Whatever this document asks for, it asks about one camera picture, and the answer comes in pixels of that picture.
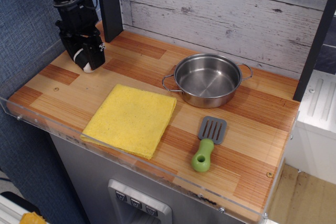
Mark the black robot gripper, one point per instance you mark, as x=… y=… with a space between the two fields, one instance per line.
x=78 y=25

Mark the plush sushi roll toy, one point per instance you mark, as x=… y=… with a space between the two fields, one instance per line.
x=82 y=59

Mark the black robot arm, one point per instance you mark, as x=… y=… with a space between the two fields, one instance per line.
x=79 y=34

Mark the stainless steel pot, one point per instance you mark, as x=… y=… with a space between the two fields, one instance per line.
x=206 y=80

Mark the yellow folded cloth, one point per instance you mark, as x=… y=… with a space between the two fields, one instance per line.
x=131 y=119

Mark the silver toy dispenser panel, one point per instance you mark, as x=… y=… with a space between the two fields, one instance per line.
x=133 y=206

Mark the white ribbed side shelf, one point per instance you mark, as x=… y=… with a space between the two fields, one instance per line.
x=317 y=106

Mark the black left vertical post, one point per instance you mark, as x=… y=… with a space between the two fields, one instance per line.
x=111 y=18

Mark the black vertical post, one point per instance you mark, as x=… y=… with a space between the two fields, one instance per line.
x=312 y=57
x=111 y=18

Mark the clear acrylic guard rail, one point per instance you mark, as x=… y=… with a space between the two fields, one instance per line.
x=62 y=99

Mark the grey spatula green handle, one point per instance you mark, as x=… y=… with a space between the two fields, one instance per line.
x=211 y=132

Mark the black right vertical post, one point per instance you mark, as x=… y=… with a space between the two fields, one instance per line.
x=312 y=57

